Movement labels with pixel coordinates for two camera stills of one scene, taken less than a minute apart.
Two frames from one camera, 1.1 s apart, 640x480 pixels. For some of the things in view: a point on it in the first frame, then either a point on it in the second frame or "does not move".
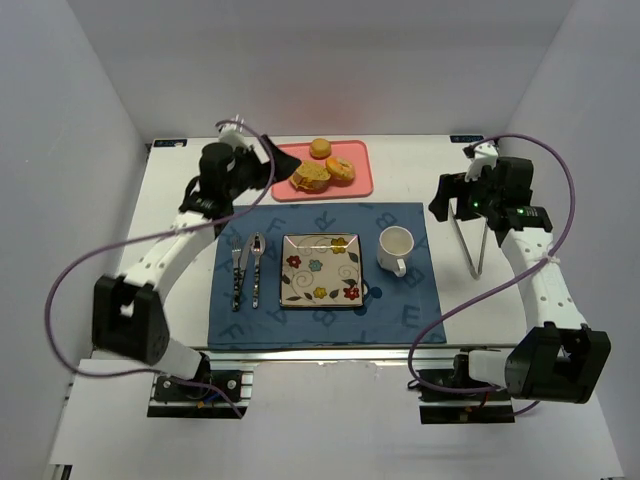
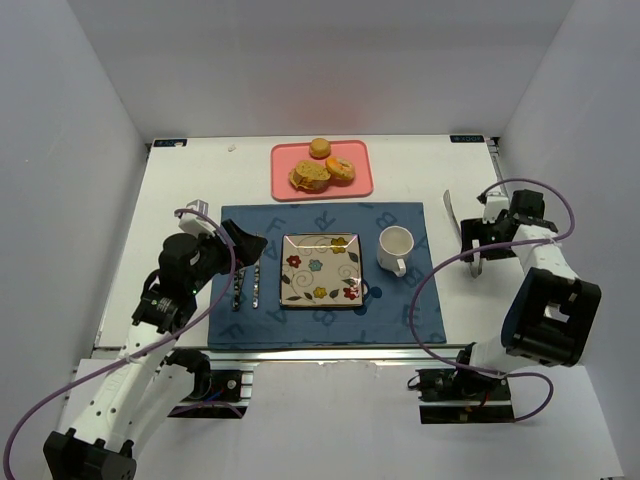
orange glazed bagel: x=341 y=169 does not move
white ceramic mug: x=395 y=243 does not move
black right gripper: x=461 y=198 -> x=482 y=239
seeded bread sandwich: x=310 y=177 does not move
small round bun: x=320 y=149 does not move
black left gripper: x=261 y=163 -> x=228 y=245
